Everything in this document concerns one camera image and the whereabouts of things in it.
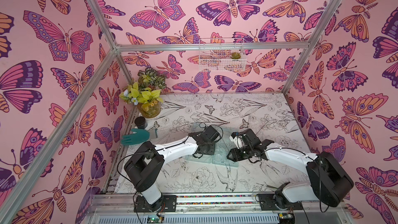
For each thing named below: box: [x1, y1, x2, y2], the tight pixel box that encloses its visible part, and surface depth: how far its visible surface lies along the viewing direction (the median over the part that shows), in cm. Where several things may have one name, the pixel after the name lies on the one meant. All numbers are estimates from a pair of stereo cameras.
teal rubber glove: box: [121, 128, 151, 146], surface depth 101 cm
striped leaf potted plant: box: [137, 67, 167, 91], surface depth 102 cm
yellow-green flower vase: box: [119, 81, 164, 119], surface depth 93 cm
